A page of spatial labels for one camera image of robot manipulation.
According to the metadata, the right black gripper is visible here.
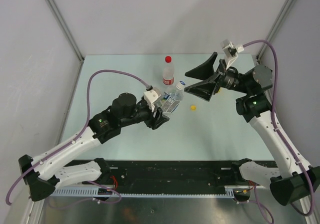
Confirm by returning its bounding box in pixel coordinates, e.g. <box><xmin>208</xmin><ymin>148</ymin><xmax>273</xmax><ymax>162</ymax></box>
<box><xmin>185</xmin><ymin>52</ymin><xmax>252</xmax><ymax>101</ymax></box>

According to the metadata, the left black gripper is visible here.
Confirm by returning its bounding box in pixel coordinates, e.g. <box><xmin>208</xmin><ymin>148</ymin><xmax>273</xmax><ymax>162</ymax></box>
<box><xmin>119</xmin><ymin>99</ymin><xmax>169</xmax><ymax>129</ymax></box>

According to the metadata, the white cap clear bottle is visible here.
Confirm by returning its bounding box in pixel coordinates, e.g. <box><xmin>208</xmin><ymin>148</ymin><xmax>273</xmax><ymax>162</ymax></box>
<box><xmin>156</xmin><ymin>81</ymin><xmax>186</xmax><ymax>114</ymax></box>

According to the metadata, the red cap water bottle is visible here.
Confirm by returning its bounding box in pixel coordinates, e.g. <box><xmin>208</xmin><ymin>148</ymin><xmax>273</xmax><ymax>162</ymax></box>
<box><xmin>162</xmin><ymin>56</ymin><xmax>175</xmax><ymax>86</ymax></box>

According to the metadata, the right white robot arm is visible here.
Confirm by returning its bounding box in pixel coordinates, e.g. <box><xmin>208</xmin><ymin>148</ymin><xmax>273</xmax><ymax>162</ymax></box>
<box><xmin>184</xmin><ymin>52</ymin><xmax>320</xmax><ymax>206</ymax></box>

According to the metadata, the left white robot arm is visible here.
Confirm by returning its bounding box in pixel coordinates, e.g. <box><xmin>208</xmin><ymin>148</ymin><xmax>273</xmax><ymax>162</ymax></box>
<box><xmin>18</xmin><ymin>91</ymin><xmax>169</xmax><ymax>202</ymax></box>

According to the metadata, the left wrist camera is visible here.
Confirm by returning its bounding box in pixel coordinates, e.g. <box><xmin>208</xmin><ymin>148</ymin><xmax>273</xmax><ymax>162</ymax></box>
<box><xmin>143</xmin><ymin>88</ymin><xmax>162</xmax><ymax>112</ymax></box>

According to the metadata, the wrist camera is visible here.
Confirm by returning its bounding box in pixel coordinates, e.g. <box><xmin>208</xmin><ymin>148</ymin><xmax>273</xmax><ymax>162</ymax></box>
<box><xmin>220</xmin><ymin>39</ymin><xmax>244</xmax><ymax>69</ymax></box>
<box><xmin>143</xmin><ymin>88</ymin><xmax>162</xmax><ymax>112</ymax></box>

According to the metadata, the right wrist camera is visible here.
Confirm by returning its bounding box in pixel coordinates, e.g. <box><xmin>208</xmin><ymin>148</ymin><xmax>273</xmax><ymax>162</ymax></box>
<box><xmin>220</xmin><ymin>39</ymin><xmax>244</xmax><ymax>69</ymax></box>

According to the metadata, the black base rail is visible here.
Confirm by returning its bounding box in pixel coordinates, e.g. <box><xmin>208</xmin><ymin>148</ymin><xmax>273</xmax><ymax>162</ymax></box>
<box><xmin>82</xmin><ymin>159</ymin><xmax>262</xmax><ymax>194</ymax></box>

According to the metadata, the grey slotted cable duct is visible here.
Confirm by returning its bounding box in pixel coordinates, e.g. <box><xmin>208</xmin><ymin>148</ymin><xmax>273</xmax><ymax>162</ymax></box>
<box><xmin>51</xmin><ymin>186</ymin><xmax>235</xmax><ymax>199</ymax></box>

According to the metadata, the left aluminium frame post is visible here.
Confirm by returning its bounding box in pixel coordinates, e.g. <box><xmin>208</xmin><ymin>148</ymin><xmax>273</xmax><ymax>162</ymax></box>
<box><xmin>37</xmin><ymin>0</ymin><xmax>85</xmax><ymax>61</ymax></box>

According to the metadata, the aluminium frame post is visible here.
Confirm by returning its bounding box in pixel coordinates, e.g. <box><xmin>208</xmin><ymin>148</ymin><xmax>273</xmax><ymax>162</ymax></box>
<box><xmin>257</xmin><ymin>0</ymin><xmax>305</xmax><ymax>60</ymax></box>
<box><xmin>37</xmin><ymin>0</ymin><xmax>85</xmax><ymax>61</ymax></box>

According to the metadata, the right aluminium frame post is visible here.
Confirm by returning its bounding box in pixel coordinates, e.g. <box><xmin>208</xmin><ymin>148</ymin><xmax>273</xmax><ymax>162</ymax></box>
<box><xmin>257</xmin><ymin>0</ymin><xmax>305</xmax><ymax>60</ymax></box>

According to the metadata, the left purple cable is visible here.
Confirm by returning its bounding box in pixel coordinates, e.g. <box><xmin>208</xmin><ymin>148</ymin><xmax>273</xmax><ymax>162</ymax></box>
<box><xmin>5</xmin><ymin>69</ymin><xmax>153</xmax><ymax>206</ymax></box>

